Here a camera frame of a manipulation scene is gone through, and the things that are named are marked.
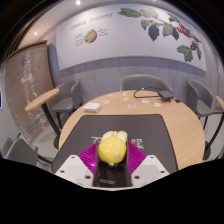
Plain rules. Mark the round ceiling light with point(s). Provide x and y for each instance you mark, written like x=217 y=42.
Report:
x=78 y=2
x=35 y=33

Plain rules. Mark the grey upholstered chair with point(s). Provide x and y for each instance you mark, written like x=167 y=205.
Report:
x=20 y=151
x=68 y=93
x=196 y=95
x=143 y=82

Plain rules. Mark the white flat box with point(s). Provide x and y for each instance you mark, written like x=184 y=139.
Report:
x=92 y=107

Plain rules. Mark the coffee plant wall mural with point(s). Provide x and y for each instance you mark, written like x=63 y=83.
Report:
x=126 y=36

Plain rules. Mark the brown printed wall panel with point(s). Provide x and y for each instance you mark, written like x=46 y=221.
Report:
x=33 y=80

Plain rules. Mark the black power adapter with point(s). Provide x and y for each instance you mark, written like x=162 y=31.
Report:
x=166 y=95

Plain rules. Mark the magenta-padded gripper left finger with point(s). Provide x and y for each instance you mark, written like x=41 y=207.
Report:
x=75 y=166

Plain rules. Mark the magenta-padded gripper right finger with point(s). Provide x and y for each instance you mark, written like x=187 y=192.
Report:
x=150 y=166

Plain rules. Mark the small white packet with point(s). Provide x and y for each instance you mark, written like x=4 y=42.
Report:
x=125 y=98
x=157 y=104
x=132 y=106
x=105 y=102
x=125 y=93
x=145 y=101

